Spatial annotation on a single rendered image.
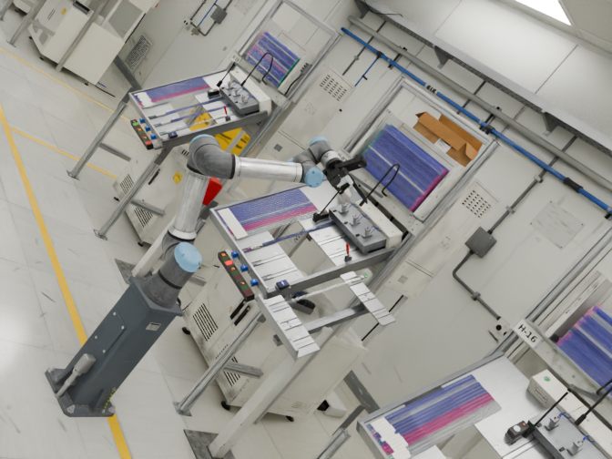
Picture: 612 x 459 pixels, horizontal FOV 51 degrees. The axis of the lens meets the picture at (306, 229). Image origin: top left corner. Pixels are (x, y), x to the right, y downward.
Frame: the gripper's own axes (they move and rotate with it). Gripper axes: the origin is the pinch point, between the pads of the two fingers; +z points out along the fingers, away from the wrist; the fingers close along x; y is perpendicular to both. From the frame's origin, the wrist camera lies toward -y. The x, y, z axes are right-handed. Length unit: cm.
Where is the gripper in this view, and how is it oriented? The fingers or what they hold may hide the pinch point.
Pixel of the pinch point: (361, 194)
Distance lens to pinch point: 241.0
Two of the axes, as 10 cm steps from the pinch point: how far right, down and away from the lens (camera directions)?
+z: 4.1, 6.8, -6.1
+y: -7.8, 6.1, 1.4
